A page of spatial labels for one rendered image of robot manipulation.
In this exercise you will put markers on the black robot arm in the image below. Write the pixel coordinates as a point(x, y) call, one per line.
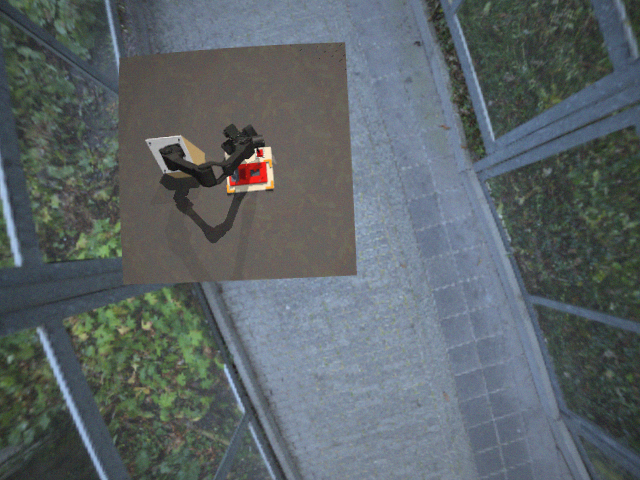
point(243, 149)

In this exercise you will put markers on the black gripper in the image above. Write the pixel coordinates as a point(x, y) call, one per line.
point(227, 146)

